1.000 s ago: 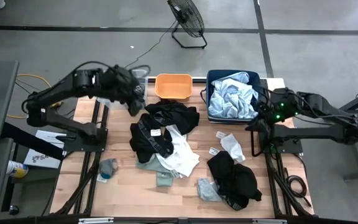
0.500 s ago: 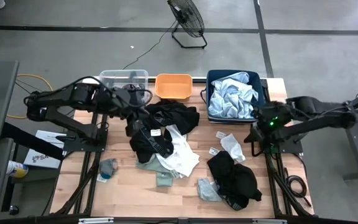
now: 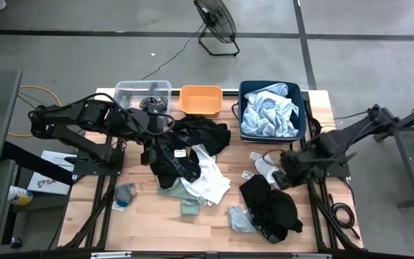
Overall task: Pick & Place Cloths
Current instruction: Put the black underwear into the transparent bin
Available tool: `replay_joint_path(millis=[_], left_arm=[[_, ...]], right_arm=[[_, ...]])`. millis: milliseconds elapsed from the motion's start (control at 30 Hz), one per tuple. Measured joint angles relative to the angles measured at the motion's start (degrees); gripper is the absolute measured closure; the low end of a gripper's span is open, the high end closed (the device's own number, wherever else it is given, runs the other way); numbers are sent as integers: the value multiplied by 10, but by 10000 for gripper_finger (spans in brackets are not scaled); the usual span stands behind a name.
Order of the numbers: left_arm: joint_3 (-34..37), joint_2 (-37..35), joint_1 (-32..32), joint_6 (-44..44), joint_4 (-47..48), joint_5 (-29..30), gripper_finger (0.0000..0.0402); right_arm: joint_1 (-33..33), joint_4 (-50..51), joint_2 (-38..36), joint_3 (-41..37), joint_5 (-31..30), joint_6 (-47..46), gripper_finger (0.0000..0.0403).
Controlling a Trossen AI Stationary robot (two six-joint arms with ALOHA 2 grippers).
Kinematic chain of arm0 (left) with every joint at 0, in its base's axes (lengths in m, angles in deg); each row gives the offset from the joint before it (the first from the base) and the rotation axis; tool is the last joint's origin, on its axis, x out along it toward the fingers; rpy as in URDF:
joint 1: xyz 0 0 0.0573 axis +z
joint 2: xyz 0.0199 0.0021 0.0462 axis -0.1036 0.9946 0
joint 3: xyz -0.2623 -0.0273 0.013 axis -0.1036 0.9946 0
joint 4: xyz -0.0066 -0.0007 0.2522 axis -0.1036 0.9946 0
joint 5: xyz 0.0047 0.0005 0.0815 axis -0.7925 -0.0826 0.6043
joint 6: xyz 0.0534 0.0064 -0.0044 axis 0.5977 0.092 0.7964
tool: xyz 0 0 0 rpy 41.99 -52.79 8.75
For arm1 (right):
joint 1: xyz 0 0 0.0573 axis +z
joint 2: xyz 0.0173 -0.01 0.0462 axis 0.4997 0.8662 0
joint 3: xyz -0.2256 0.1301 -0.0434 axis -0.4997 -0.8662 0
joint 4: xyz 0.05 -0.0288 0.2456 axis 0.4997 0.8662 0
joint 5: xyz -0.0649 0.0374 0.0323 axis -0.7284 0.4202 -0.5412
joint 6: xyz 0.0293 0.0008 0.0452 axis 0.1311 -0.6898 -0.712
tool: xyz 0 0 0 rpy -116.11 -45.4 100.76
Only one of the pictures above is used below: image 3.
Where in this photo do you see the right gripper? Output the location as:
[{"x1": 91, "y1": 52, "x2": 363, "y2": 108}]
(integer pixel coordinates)
[{"x1": 272, "y1": 149, "x2": 314, "y2": 191}]

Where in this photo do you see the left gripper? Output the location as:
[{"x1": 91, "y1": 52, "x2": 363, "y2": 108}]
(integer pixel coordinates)
[{"x1": 131, "y1": 107, "x2": 165, "y2": 166}]

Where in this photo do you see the small white cloth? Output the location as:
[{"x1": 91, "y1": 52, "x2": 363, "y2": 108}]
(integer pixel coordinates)
[{"x1": 254, "y1": 156, "x2": 282, "y2": 188}]

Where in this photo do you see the black briefs grey waistband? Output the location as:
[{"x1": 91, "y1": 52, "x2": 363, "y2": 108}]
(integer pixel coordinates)
[
  {"x1": 239, "y1": 175, "x2": 304, "y2": 245},
  {"x1": 150, "y1": 138, "x2": 203, "y2": 190},
  {"x1": 139, "y1": 96, "x2": 168, "y2": 115}
]

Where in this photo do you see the grey blue sock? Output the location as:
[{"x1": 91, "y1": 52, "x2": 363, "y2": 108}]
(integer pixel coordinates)
[{"x1": 114, "y1": 182, "x2": 137, "y2": 208}]

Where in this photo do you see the sage green cloth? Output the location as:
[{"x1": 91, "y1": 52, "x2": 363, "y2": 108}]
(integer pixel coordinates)
[{"x1": 157, "y1": 178, "x2": 201, "y2": 217}]

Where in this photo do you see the white t-shirt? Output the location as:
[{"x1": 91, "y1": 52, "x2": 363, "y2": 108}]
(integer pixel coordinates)
[{"x1": 180, "y1": 143, "x2": 231, "y2": 206}]

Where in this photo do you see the light blue shirt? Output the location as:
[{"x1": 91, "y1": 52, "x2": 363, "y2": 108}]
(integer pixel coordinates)
[{"x1": 241, "y1": 83, "x2": 300, "y2": 138}]

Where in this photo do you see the light grey sock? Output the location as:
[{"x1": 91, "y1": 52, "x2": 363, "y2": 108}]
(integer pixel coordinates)
[{"x1": 227, "y1": 205, "x2": 257, "y2": 234}]

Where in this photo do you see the clear plastic bin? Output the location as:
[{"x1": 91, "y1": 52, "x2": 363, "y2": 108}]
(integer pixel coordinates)
[{"x1": 111, "y1": 80, "x2": 173, "y2": 125}]

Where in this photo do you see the orange plastic tub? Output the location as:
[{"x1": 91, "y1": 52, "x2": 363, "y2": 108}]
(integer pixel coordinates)
[{"x1": 178, "y1": 84, "x2": 224, "y2": 117}]

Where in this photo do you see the white paper sheet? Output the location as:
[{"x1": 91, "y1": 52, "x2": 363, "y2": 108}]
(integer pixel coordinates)
[{"x1": 40, "y1": 150, "x2": 78, "y2": 173}]

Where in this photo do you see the white printed cardboard box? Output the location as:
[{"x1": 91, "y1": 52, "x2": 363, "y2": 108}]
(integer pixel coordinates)
[{"x1": 27, "y1": 171, "x2": 72, "y2": 196}]

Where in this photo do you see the black diagonal strut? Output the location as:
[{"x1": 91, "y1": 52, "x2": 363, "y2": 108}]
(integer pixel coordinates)
[{"x1": 0, "y1": 141, "x2": 75, "y2": 186}]

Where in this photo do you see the white yellow spray can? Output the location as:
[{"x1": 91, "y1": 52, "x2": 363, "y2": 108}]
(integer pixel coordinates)
[{"x1": 7, "y1": 185, "x2": 34, "y2": 206}]

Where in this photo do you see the black floor fan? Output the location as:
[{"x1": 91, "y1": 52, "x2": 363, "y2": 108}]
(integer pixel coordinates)
[{"x1": 193, "y1": 0, "x2": 241, "y2": 58}]

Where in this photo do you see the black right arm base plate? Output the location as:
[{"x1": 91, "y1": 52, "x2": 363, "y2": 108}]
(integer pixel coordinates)
[{"x1": 321, "y1": 158, "x2": 351, "y2": 179}]

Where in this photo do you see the coiled black cable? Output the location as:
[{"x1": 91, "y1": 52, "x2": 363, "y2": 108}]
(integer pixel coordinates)
[{"x1": 327, "y1": 194, "x2": 361, "y2": 240}]

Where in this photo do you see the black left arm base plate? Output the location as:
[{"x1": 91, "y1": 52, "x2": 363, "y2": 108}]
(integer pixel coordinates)
[{"x1": 73, "y1": 147, "x2": 125, "y2": 177}]

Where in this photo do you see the silver metal bracket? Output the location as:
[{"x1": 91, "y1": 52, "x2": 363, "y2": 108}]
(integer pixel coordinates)
[
  {"x1": 292, "y1": 253, "x2": 333, "y2": 259},
  {"x1": 91, "y1": 251, "x2": 132, "y2": 259}
]

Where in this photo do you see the black fan power cable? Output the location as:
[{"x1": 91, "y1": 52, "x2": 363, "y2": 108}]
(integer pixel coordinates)
[{"x1": 141, "y1": 23, "x2": 206, "y2": 81}]

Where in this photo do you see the yellow extension cord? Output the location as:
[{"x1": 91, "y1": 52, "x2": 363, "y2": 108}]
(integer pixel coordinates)
[{"x1": 0, "y1": 60, "x2": 64, "y2": 138}]

